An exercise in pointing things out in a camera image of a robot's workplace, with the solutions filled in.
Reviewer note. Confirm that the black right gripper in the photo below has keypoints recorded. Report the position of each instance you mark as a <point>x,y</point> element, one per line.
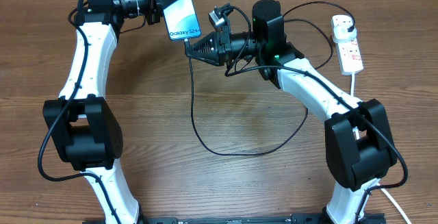
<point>222,47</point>

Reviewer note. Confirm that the blue Galaxy smartphone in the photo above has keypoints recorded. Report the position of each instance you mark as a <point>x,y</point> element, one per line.
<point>181,20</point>

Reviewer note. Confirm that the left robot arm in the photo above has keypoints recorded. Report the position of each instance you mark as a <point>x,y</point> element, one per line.
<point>80,123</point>

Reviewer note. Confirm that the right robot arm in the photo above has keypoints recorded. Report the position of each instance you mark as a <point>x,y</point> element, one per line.
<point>359,146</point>

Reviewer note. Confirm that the white charger plug adapter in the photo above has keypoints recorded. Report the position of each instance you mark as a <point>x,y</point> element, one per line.
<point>341,31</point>

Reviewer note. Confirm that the white power strip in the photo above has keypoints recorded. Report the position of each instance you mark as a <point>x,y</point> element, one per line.
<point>348,53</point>

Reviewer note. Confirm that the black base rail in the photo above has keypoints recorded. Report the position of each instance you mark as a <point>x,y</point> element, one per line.
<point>260,220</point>

